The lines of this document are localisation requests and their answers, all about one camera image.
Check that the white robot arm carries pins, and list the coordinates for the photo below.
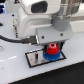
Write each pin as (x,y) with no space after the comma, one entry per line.
(46,21)

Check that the red gear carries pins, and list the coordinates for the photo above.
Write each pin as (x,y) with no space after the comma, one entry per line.
(53,49)

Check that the blue gear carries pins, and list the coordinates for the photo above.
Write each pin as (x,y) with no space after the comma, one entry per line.
(52,57)

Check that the black-framed peg base plate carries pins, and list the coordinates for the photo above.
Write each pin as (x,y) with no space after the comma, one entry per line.
(30,56)

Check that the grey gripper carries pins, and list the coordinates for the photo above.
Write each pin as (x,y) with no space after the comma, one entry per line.
(53,34)

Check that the left metal peg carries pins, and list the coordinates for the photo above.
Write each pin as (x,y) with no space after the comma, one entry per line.
(35,58)

